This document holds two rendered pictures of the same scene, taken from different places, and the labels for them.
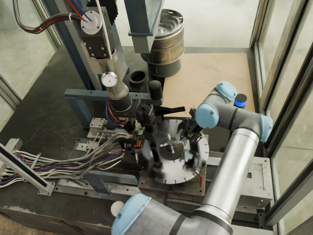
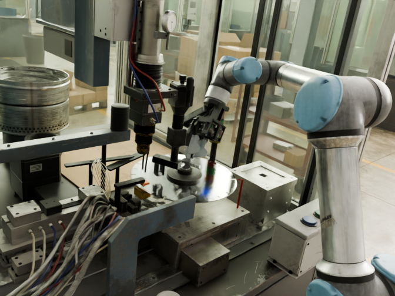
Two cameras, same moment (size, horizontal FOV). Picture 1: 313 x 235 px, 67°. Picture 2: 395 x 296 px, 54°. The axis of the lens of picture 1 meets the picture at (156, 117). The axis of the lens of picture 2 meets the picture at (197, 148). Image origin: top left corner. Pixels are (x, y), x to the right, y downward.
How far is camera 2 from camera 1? 1.01 m
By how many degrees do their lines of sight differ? 57
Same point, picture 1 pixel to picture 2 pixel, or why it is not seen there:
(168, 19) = (32, 77)
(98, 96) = (29, 145)
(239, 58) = not seen: hidden behind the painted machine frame
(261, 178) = (273, 172)
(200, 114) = (248, 63)
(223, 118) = (263, 66)
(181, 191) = (228, 220)
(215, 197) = not seen: hidden behind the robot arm
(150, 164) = (184, 194)
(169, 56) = (62, 117)
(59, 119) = not seen: outside the picture
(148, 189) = (191, 242)
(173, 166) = (208, 185)
